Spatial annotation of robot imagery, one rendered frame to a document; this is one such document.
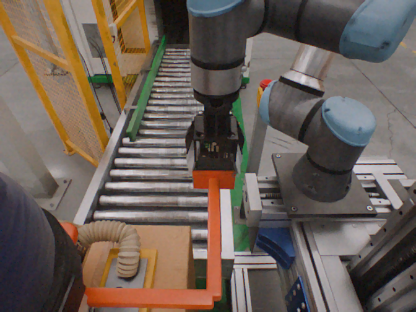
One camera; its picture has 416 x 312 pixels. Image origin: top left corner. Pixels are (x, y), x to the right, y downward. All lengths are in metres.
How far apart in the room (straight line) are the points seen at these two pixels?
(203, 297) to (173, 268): 0.30
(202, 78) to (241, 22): 0.08
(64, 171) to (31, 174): 0.41
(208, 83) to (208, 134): 0.08
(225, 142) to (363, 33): 0.22
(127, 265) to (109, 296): 0.12
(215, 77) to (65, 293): 0.29
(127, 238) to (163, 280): 0.20
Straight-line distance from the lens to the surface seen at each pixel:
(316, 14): 0.36
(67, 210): 2.16
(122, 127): 1.70
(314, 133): 0.63
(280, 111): 0.65
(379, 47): 0.35
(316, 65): 0.66
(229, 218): 1.16
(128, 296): 0.42
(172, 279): 0.68
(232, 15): 0.33
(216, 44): 0.34
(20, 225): 0.26
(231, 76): 0.36
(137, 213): 1.28
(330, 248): 0.77
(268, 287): 1.48
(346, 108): 0.64
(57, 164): 2.55
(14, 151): 1.98
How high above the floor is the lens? 1.58
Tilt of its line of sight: 44 degrees down
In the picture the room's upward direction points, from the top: straight up
